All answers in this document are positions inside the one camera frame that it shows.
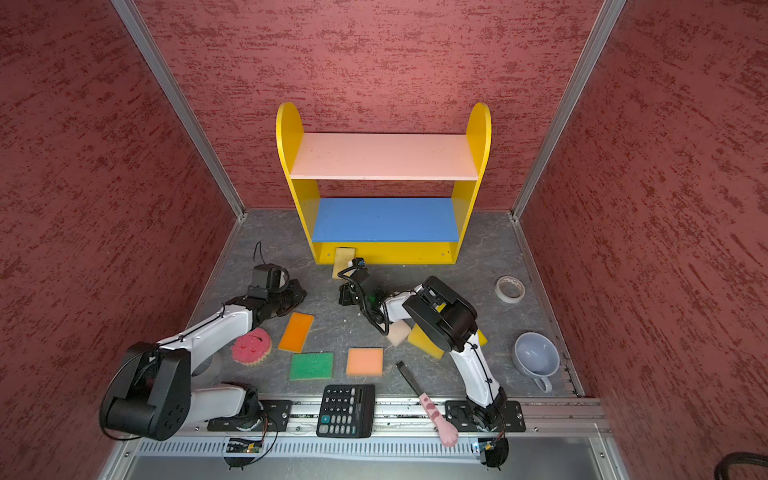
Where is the grey tape roll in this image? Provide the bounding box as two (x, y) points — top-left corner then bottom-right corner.
(191, 352), (222, 388)

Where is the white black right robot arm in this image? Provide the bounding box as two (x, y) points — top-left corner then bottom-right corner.
(337, 258), (507, 431)

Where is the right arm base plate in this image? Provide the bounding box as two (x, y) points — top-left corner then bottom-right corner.
(444, 400), (526, 434)

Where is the yellow sponge middle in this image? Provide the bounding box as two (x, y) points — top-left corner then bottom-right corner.
(407, 325), (444, 360)

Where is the pale pink sponge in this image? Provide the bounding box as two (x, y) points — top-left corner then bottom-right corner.
(386, 320), (411, 347)

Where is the yellow sponge right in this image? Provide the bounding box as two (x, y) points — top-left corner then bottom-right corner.
(477, 330), (488, 347)

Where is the grey blue mug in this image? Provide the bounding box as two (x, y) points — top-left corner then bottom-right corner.
(513, 332), (561, 393)

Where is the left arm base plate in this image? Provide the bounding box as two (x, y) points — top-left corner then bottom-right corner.
(206, 399), (293, 434)

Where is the peach orange sponge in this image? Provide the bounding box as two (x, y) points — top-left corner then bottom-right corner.
(346, 348), (384, 377)

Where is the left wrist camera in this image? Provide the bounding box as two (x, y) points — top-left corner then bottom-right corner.
(247, 263), (290, 300)

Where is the black cable corner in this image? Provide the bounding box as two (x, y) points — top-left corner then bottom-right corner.
(713, 452), (768, 480)

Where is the yellow orange scrub sponge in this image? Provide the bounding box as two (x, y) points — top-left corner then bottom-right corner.
(332, 247), (356, 280)

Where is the white tape roll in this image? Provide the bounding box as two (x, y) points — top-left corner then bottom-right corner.
(494, 275), (526, 304)

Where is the yellow shelf unit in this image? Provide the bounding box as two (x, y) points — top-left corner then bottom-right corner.
(276, 102), (492, 265)

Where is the black calculator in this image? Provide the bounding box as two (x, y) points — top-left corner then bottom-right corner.
(316, 384), (376, 439)

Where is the perforated cable duct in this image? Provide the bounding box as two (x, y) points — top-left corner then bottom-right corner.
(135, 436), (479, 463)

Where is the pink round smiley sponge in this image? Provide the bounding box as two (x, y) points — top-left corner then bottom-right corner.
(231, 328), (272, 366)

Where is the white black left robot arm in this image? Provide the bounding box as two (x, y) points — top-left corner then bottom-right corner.
(99, 279), (307, 441)

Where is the pink handled black brush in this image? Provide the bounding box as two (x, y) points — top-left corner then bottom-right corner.
(396, 361), (459, 448)

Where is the orange flat sponge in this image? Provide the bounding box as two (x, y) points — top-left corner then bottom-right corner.
(278, 312), (314, 354)

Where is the green scrub sponge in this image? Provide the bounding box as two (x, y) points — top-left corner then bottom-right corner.
(289, 352), (334, 381)

